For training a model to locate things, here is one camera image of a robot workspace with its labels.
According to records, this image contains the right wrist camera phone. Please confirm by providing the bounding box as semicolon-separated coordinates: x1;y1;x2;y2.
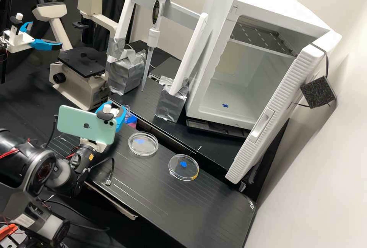
57;102;119;146

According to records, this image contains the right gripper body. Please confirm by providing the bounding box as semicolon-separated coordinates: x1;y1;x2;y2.
80;138;107;153

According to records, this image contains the pipette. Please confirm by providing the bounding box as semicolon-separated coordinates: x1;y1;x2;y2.
141;0;171;92

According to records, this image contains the petri dish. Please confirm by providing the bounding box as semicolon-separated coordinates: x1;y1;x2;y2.
127;132;159;157

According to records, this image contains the cream microscope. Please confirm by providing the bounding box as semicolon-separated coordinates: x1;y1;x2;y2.
31;0;112;112

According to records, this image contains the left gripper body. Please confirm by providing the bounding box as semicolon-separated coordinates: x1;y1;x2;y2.
4;26;35;53

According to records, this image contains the white pipette stand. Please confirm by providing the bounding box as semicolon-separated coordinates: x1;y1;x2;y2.
105;0;209;123

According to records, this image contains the black platform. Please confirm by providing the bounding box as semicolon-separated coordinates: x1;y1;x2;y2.
47;124;256;248
109;80;253;174

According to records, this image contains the black cable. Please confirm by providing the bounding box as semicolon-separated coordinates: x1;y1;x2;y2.
85;157;115;186
42;114;57;149

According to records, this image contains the dark grey flat slab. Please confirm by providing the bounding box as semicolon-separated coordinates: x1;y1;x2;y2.
149;57;182;82

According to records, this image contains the incubator door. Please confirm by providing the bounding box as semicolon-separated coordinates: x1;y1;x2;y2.
225;30;343;185

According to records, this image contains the white incubator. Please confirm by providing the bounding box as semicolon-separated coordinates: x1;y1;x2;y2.
185;0;332;131

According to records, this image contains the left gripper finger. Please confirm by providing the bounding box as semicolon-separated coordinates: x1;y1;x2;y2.
20;21;34;35
29;38;63;52

